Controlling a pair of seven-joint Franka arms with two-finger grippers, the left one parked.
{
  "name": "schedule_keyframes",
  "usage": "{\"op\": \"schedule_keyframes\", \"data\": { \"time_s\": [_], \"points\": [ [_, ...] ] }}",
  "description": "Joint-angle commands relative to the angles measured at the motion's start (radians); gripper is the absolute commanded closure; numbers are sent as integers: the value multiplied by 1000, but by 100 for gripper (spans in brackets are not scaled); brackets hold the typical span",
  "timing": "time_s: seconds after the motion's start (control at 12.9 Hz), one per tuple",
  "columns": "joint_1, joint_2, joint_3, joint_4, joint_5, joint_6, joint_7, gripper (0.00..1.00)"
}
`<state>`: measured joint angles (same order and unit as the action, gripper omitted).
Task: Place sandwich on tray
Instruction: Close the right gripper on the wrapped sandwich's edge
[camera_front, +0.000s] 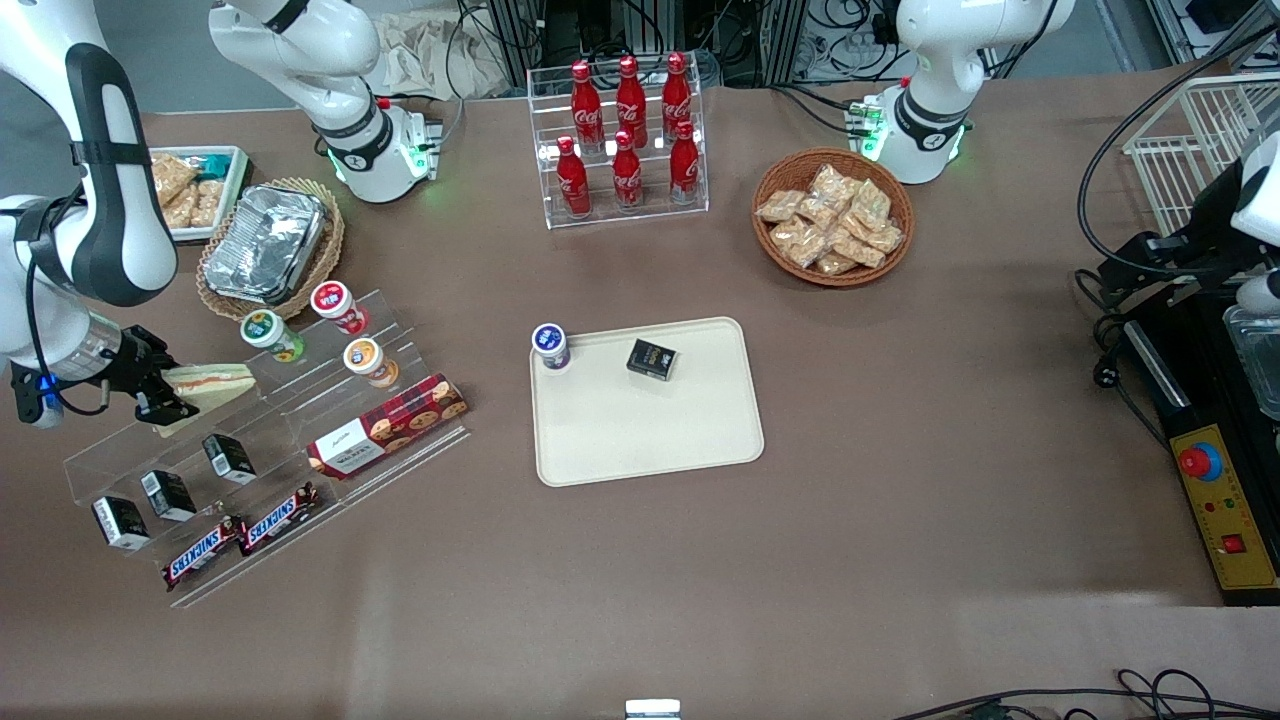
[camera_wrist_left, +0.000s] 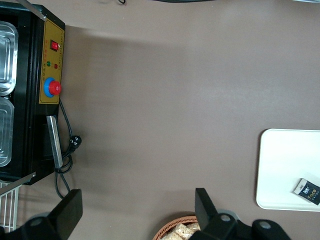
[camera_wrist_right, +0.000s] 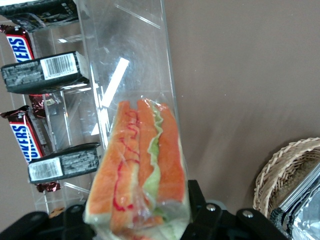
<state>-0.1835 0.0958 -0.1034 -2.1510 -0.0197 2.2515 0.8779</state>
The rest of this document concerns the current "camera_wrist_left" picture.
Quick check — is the black sealing machine yellow panel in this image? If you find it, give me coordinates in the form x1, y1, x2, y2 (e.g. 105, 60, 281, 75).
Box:
0, 0, 67, 187

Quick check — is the clear rectangular food container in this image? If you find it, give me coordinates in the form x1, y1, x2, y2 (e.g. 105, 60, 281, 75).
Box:
0, 95, 16, 168
0, 20, 20, 96

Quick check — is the beige plastic serving tray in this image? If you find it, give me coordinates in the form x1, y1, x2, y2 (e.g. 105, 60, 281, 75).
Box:
255, 128, 320, 211

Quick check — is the white wire basket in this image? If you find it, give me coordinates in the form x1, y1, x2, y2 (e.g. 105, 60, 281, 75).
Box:
0, 181, 20, 234

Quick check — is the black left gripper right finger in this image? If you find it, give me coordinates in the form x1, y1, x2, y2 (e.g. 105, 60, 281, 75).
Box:
191, 187, 292, 240

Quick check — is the black power cable with plug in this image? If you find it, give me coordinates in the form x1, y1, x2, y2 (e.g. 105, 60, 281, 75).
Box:
53, 98, 84, 200

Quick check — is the round brown wicker basket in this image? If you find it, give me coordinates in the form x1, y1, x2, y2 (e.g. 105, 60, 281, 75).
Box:
152, 215, 201, 240

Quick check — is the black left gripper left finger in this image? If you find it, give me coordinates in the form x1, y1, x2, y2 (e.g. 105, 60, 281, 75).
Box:
4, 189, 83, 240

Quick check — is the small black labelled box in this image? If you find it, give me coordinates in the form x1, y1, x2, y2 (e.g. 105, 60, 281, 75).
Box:
290, 177, 320, 207

